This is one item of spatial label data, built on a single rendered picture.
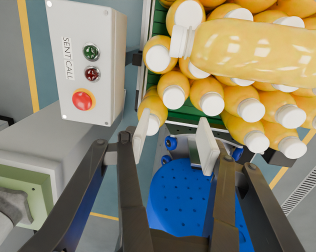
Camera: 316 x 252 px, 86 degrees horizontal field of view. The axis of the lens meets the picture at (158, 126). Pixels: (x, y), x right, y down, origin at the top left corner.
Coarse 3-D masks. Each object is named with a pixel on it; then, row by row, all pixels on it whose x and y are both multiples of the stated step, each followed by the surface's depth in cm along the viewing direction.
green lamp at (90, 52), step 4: (88, 44) 26; (84, 48) 26; (88, 48) 26; (92, 48) 26; (84, 52) 26; (88, 52) 26; (92, 52) 26; (96, 52) 27; (88, 56) 27; (92, 56) 27; (96, 56) 27
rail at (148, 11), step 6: (150, 0) 33; (150, 6) 34; (150, 12) 36; (150, 18) 37; (144, 30) 36; (144, 36) 36; (144, 42) 37; (144, 66) 40; (144, 72) 41; (144, 78) 43; (138, 96) 43; (138, 102) 44
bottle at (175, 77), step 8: (176, 64) 44; (168, 72) 34; (176, 72) 34; (160, 80) 34; (168, 80) 32; (176, 80) 32; (184, 80) 33; (160, 88) 33; (184, 88) 32; (160, 96) 33; (184, 96) 32
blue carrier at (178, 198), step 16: (176, 160) 51; (160, 176) 44; (176, 176) 45; (192, 176) 46; (208, 176) 46; (160, 192) 39; (176, 192) 40; (192, 192) 41; (208, 192) 41; (160, 208) 36; (176, 208) 36; (192, 208) 37; (240, 208) 39; (160, 224) 34; (176, 224) 33; (192, 224) 34; (240, 224) 35; (240, 240) 33
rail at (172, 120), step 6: (168, 120) 45; (174, 120) 46; (180, 120) 46; (186, 120) 47; (192, 120) 47; (192, 126) 46; (210, 126) 46; (216, 126) 46; (222, 126) 47; (228, 132) 46
